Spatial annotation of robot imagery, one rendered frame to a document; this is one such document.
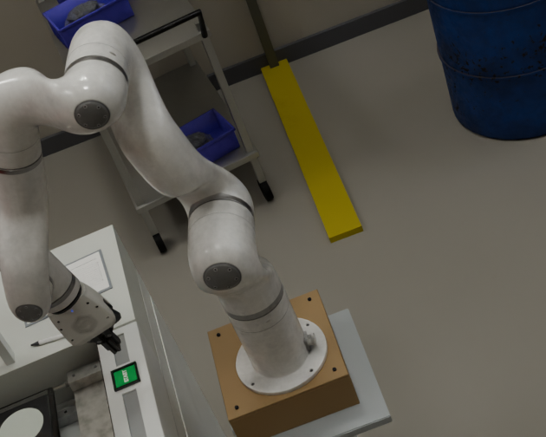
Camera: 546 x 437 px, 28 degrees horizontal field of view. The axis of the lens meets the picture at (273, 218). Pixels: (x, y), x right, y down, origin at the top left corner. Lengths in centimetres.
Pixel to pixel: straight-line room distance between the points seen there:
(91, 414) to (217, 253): 62
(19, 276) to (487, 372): 172
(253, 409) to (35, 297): 49
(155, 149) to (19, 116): 22
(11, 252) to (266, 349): 52
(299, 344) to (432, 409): 113
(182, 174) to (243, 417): 56
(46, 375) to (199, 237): 67
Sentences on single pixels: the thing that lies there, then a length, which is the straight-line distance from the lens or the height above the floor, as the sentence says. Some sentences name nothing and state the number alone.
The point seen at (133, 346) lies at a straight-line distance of 229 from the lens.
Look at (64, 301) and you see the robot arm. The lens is 203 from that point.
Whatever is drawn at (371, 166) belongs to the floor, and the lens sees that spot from 404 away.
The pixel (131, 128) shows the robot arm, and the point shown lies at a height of 155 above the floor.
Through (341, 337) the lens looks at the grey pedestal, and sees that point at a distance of 231.
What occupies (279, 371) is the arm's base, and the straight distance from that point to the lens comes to 213.
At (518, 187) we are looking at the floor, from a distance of 379.
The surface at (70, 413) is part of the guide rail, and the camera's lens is 240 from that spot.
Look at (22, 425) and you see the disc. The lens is 237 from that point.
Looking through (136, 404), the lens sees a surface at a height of 96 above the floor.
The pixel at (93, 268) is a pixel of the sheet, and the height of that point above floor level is 97.
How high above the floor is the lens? 248
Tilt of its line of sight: 39 degrees down
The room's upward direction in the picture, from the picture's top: 22 degrees counter-clockwise
